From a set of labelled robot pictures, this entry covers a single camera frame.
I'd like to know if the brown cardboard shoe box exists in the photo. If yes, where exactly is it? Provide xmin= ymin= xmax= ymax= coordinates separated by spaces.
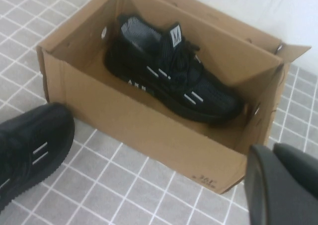
xmin=35 ymin=0 xmax=313 ymax=195

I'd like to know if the grey grid-pattern tablecloth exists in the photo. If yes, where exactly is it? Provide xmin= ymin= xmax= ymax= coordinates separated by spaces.
xmin=0 ymin=0 xmax=318 ymax=225

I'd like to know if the black sneaker with grey heel lining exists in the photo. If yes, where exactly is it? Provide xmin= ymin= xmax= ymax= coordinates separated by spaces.
xmin=104 ymin=14 xmax=245 ymax=125

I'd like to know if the black sneaker with looped lace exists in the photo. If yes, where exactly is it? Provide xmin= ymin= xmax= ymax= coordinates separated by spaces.
xmin=0 ymin=101 xmax=76 ymax=205

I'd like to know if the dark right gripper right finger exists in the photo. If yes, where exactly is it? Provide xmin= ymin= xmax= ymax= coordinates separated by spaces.
xmin=272 ymin=142 xmax=318 ymax=225

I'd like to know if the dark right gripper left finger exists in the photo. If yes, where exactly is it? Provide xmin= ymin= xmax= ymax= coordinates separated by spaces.
xmin=245 ymin=144 xmax=287 ymax=225

